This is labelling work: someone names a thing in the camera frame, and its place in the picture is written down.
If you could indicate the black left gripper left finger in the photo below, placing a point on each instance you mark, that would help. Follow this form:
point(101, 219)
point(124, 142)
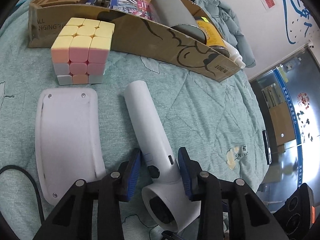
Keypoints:
point(71, 218)

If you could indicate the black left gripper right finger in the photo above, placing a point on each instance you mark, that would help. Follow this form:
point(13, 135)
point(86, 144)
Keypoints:
point(248, 217)

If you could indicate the white handheld fan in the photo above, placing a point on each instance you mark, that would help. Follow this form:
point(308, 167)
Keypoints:
point(165, 198)

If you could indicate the yellow label glass jar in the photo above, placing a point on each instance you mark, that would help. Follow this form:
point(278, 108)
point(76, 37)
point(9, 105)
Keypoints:
point(213, 37)

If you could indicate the silver metal can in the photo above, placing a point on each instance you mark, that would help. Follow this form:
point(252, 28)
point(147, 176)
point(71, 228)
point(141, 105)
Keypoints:
point(174, 14)

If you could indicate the colourful picture book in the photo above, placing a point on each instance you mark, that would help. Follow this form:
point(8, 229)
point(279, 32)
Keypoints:
point(135, 7)

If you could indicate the white curved plastic case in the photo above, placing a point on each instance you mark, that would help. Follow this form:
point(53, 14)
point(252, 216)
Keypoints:
point(67, 140)

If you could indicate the glass door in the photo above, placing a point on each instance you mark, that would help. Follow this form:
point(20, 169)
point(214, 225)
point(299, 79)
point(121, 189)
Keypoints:
point(288, 97)

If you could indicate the pastel rubiks cube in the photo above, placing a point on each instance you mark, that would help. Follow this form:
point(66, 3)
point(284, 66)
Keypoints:
point(80, 51)

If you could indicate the large flat cardboard box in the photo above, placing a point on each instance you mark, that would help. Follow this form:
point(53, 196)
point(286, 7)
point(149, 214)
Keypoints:
point(132, 34)

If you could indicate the light blue puffer jacket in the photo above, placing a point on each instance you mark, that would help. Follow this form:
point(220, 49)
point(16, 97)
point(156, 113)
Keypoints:
point(227, 23)

